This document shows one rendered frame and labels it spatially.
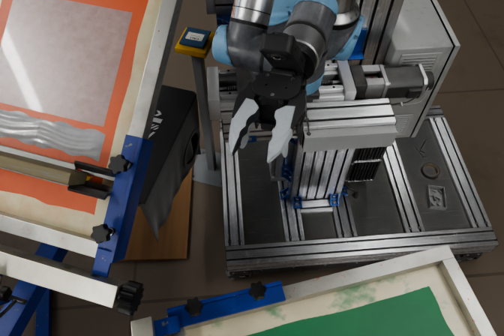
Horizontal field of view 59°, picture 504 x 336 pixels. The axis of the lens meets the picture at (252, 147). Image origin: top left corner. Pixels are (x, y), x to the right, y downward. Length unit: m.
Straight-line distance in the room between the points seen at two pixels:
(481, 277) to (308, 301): 1.43
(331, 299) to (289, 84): 0.75
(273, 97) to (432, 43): 0.93
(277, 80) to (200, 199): 1.86
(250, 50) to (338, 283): 0.68
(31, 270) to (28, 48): 0.57
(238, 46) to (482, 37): 2.98
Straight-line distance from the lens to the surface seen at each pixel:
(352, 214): 2.22
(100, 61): 1.22
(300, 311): 1.25
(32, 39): 1.33
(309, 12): 0.77
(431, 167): 2.50
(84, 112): 1.21
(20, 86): 1.32
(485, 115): 3.16
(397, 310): 1.30
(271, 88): 0.65
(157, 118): 1.59
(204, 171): 2.56
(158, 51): 1.13
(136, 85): 1.16
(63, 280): 1.14
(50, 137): 1.24
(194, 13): 3.55
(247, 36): 0.86
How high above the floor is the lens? 2.16
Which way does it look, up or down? 54 degrees down
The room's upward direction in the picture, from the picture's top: straight up
